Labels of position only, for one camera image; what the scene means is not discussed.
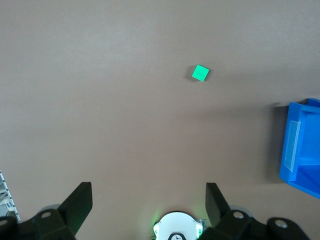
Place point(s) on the green cube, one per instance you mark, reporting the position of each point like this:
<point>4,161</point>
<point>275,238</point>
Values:
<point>200,72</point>

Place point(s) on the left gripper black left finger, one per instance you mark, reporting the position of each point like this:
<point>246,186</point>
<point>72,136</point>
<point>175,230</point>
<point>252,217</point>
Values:
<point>72,212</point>

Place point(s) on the blue plastic storage bin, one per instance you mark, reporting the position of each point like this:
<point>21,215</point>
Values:
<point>303,150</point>

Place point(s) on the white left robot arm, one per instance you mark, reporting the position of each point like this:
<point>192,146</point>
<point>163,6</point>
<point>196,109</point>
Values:
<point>176,225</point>

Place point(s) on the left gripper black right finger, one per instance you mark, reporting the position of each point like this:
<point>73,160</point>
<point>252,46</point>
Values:
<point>220,220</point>

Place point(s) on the grey aluminium table frame rail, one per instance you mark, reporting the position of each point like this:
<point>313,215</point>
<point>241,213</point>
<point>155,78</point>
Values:
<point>6,200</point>

